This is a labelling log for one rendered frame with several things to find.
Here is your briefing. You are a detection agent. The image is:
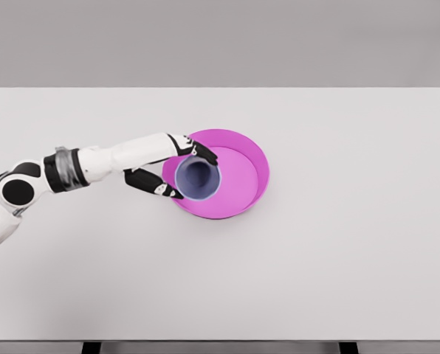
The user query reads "grey-blue cup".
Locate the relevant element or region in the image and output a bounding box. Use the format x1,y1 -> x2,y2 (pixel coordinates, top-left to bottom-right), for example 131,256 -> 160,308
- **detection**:
174,155 -> 221,201

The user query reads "white striped robot left hand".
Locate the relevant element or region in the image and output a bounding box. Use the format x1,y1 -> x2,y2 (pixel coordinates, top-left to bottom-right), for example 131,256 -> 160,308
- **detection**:
111,132 -> 219,201

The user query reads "pink round plate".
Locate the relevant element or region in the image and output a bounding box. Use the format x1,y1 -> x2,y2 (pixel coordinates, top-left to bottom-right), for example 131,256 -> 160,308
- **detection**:
161,128 -> 271,221

